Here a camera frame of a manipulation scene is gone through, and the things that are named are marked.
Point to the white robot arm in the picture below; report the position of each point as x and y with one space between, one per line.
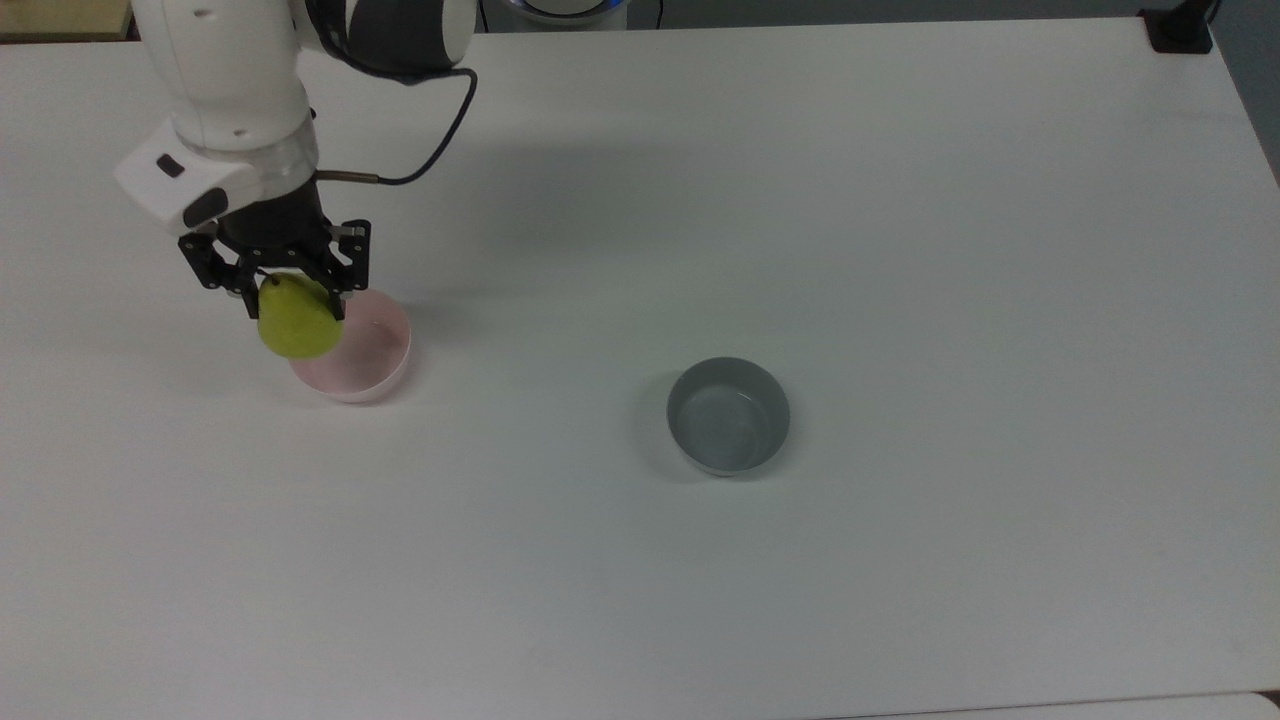
235 90

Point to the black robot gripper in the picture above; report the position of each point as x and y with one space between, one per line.
272 228

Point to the green pear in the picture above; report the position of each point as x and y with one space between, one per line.
298 322

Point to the wooden furniture piece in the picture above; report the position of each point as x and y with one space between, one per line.
60 17

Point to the pink bowl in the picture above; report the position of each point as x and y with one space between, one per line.
372 350

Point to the gray bowl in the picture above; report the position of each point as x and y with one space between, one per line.
728 420

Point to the black table clamp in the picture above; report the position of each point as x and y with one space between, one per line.
1180 28

